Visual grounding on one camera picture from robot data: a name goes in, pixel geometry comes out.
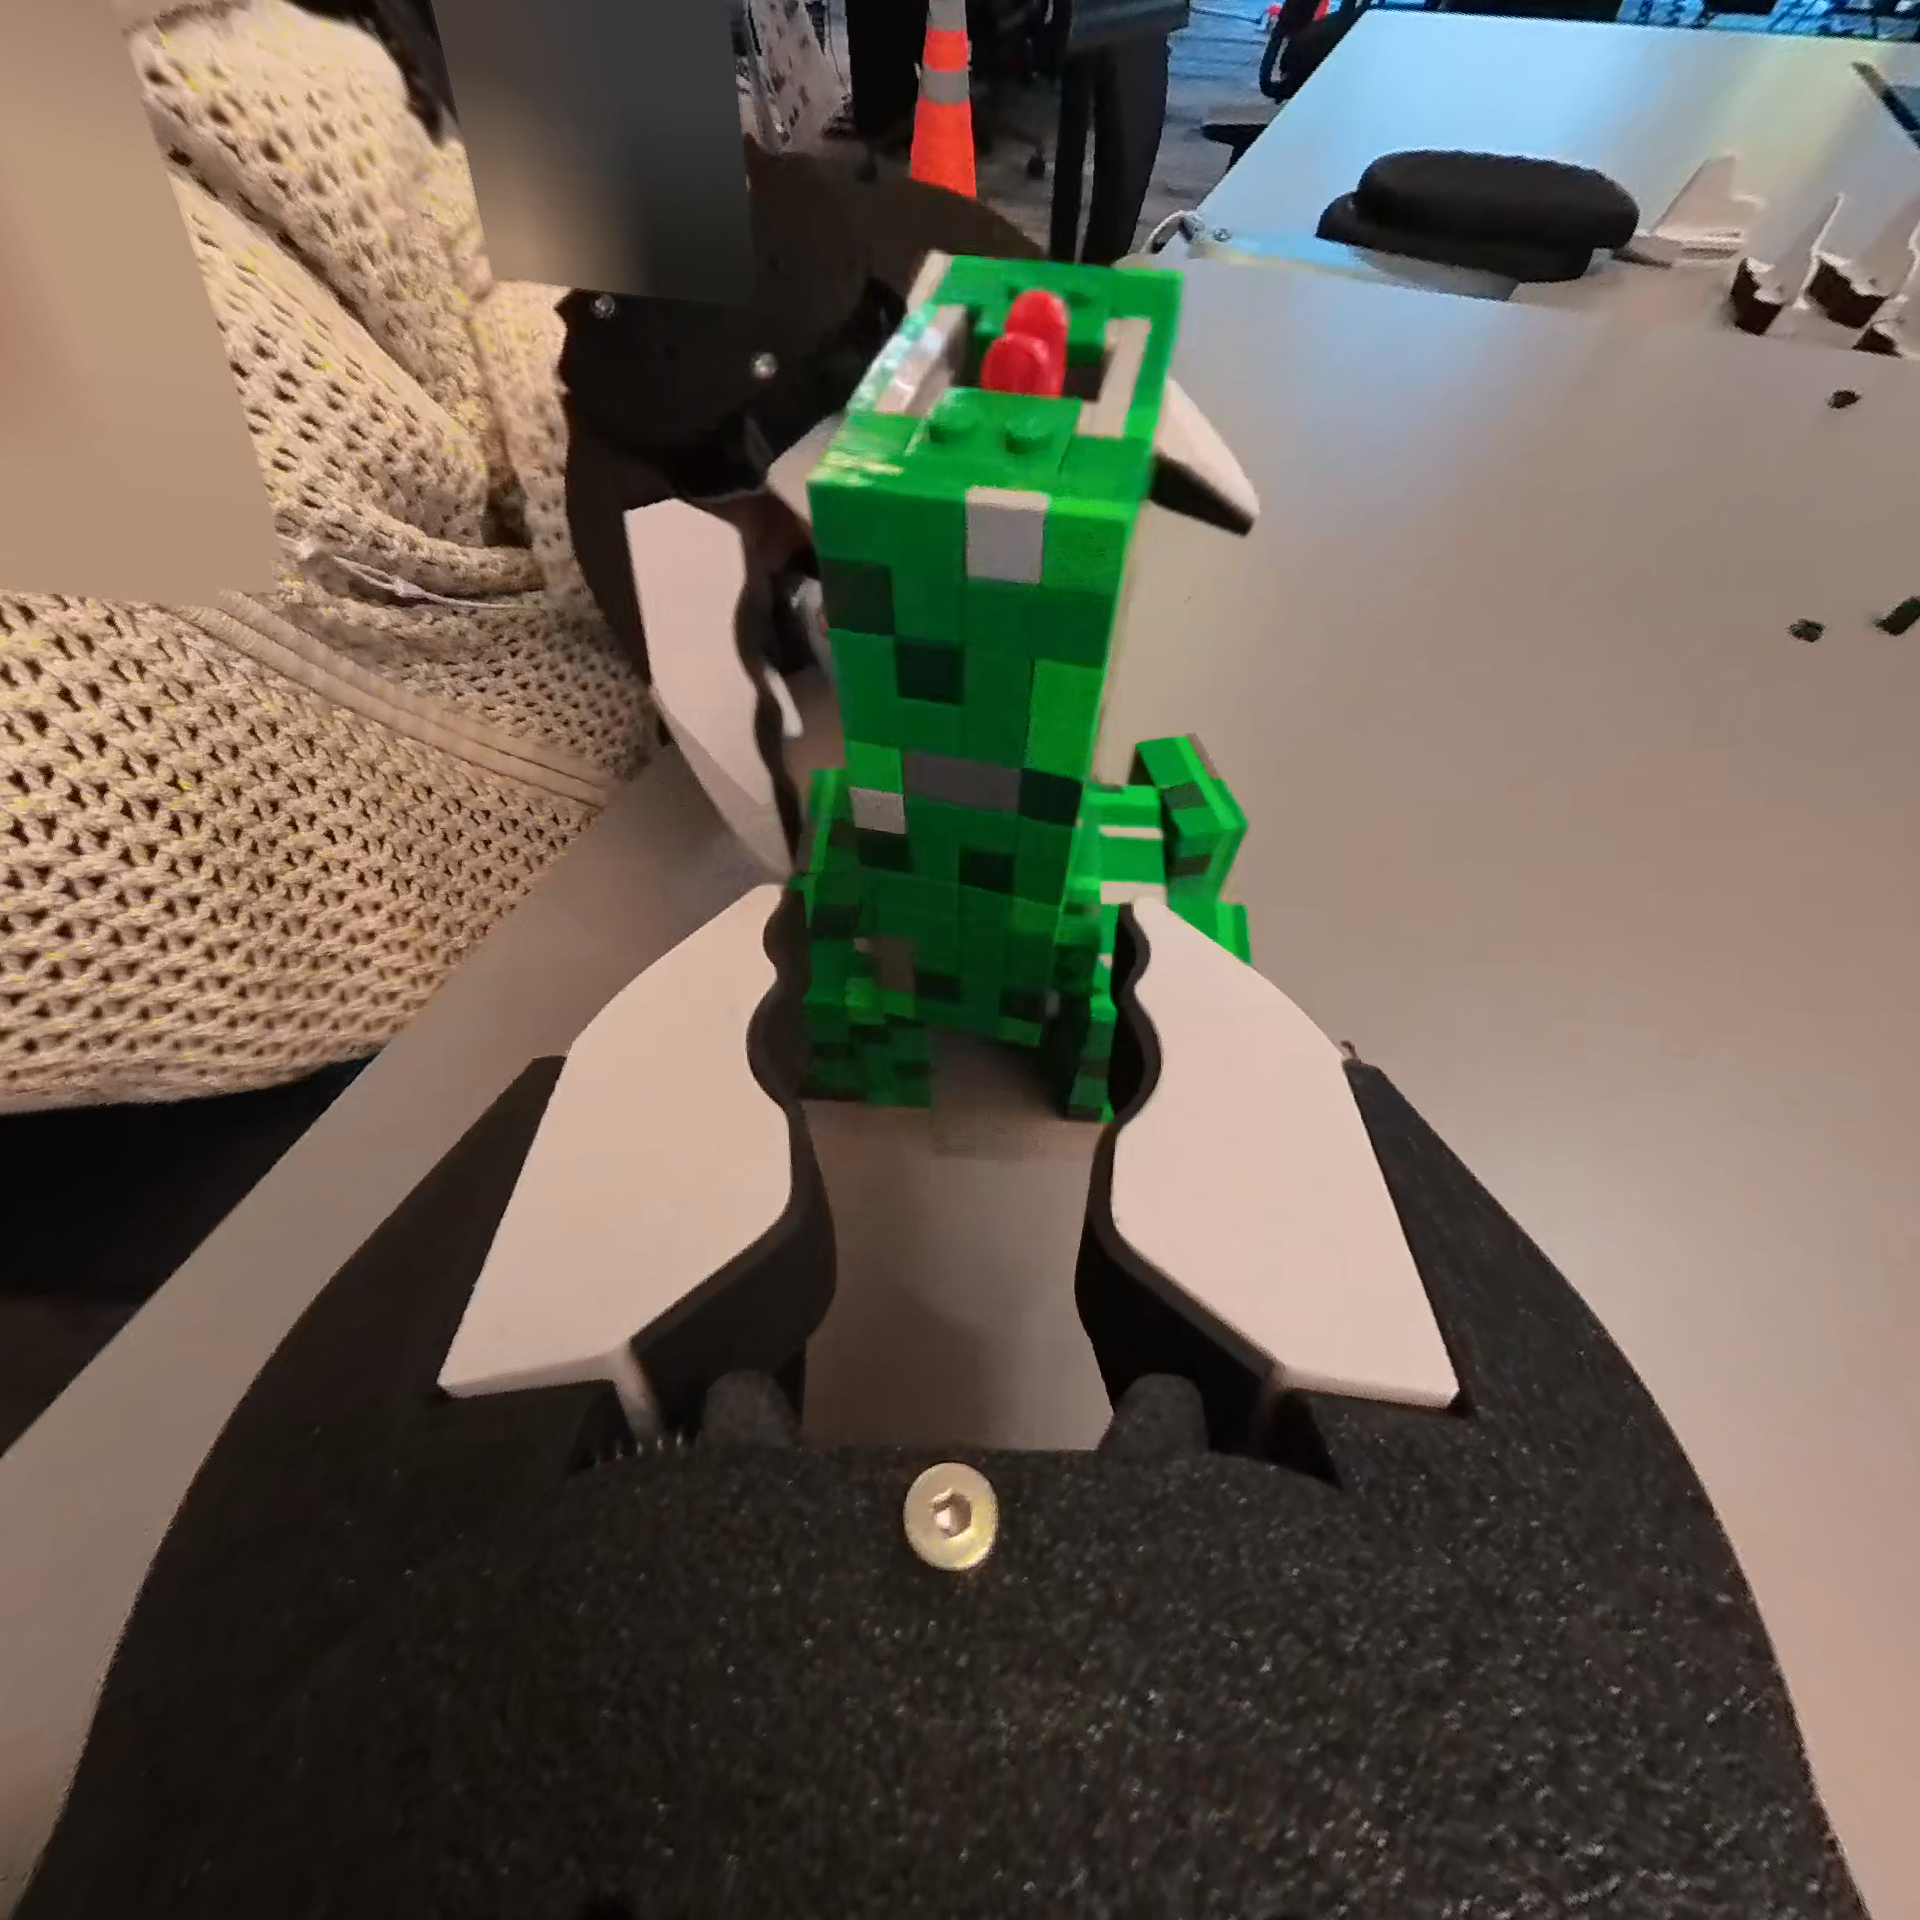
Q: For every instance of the person's left forearm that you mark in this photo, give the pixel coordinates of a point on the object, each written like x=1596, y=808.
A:
x=346, y=345

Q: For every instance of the cream knit sweater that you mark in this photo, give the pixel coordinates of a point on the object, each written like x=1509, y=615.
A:
x=226, y=872

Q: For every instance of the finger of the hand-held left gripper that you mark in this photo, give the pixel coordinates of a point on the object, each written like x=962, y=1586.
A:
x=692, y=630
x=1208, y=473

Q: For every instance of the black oval case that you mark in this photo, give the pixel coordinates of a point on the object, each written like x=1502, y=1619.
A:
x=1477, y=209

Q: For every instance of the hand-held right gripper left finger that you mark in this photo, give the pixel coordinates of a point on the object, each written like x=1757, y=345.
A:
x=647, y=1187

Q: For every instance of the orange striped cone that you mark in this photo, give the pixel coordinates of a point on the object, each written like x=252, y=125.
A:
x=945, y=120

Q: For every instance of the white wedge with dark base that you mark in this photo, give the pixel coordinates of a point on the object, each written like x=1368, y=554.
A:
x=1786, y=278
x=1898, y=323
x=1853, y=293

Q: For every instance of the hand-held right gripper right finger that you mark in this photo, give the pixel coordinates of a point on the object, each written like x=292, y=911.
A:
x=1276, y=1198

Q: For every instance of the green lego creeper figure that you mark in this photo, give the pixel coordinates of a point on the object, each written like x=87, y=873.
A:
x=974, y=675

